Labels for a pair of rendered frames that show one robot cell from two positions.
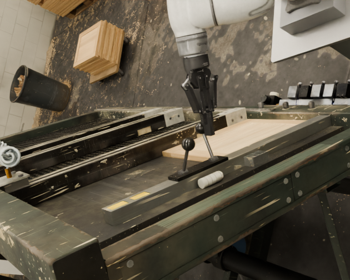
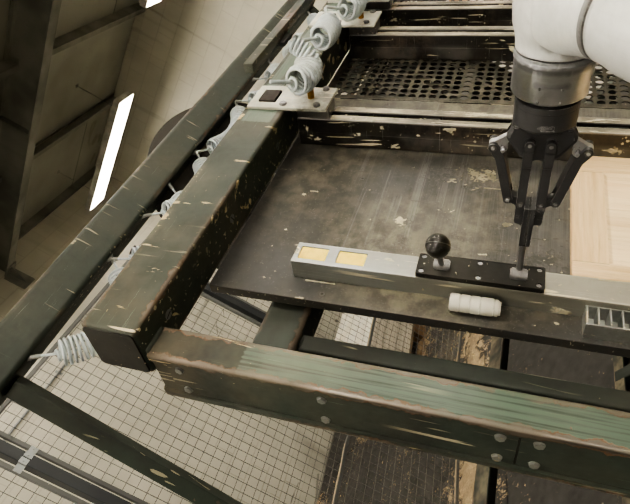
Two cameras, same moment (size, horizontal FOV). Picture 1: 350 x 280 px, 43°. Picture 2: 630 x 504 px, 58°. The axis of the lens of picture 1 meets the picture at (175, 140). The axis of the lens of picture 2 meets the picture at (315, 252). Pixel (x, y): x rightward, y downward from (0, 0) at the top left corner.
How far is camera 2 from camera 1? 0.91 m
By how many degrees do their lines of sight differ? 59
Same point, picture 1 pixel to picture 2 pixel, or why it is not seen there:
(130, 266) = (178, 373)
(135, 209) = (328, 273)
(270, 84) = not seen: outside the picture
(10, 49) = not seen: outside the picture
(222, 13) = (598, 54)
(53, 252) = (98, 312)
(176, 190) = (408, 284)
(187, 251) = (265, 401)
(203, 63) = (538, 125)
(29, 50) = not seen: outside the picture
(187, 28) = (524, 41)
